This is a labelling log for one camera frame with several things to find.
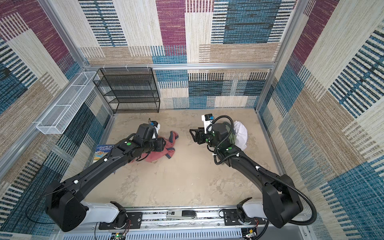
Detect white wire mesh basket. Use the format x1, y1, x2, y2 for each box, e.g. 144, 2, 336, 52
36, 72, 96, 135

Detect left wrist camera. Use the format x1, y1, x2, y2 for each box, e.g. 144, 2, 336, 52
149, 121, 161, 139

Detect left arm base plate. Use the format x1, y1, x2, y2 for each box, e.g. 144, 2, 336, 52
98, 212, 143, 231

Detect blue illustrated children's book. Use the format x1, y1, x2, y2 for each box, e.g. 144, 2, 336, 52
92, 145, 114, 163

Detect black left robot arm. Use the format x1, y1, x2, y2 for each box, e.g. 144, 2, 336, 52
45, 121, 166, 232

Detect grey handheld device on rail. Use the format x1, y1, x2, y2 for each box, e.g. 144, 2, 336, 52
166, 210, 197, 220

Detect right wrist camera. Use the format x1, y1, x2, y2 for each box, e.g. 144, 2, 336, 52
202, 114, 214, 134

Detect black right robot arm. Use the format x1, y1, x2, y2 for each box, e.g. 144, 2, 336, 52
190, 122, 304, 228

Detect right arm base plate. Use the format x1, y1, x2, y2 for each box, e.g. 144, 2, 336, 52
219, 209, 267, 226

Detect white cloth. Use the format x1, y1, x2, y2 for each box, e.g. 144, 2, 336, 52
234, 121, 248, 151

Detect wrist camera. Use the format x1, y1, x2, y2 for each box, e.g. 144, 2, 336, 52
202, 114, 214, 134
149, 121, 161, 139

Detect red cloth garment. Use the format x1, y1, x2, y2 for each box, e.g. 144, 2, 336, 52
136, 131, 179, 163

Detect black corrugated cable conduit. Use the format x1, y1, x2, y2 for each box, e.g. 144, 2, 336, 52
256, 167, 318, 226

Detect black wire mesh shelf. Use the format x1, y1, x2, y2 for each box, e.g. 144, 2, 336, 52
93, 67, 161, 114

